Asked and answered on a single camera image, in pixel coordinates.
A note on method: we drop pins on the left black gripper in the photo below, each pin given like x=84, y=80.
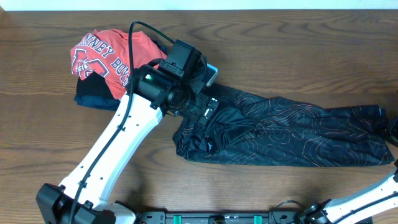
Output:
x=206, y=109

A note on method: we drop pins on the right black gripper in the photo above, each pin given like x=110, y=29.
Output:
x=392, y=134

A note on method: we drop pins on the black orange-lined jersey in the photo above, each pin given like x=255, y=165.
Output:
x=247, y=129

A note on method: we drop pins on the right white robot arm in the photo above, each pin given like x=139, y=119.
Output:
x=357, y=202

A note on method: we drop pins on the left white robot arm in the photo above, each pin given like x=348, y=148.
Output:
x=83, y=196

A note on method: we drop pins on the navy folded shirt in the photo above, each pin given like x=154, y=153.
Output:
x=93, y=102

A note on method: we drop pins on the black folded shirt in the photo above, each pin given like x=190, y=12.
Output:
x=93, y=85

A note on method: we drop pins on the orange printed t-shirt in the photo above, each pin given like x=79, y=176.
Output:
x=143, y=48

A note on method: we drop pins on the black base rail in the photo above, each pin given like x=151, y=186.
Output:
x=278, y=217

